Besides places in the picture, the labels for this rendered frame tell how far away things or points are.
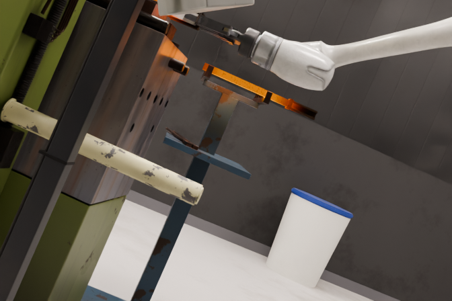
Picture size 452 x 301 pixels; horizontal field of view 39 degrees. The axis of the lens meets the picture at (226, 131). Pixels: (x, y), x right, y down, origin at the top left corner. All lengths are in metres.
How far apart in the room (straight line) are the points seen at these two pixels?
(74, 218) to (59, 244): 0.07
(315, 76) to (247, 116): 3.21
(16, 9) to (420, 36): 0.96
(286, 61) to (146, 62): 0.35
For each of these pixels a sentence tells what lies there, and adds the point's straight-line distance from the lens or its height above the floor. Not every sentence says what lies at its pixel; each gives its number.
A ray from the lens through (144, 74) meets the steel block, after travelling 1.53.
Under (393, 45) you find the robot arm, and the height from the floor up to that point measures 1.14.
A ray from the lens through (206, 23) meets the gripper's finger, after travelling 1.65.
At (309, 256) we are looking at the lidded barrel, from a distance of 4.50.
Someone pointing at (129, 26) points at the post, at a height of 0.86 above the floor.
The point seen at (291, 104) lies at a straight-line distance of 2.10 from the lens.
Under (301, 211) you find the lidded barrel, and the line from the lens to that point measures 4.48.
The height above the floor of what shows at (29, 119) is 0.62.
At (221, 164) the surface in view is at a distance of 2.03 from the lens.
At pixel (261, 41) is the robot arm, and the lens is 1.63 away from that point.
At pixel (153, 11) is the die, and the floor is 0.96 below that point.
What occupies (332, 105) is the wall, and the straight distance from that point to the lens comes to 4.99.
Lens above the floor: 0.76
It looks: level
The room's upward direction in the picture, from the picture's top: 24 degrees clockwise
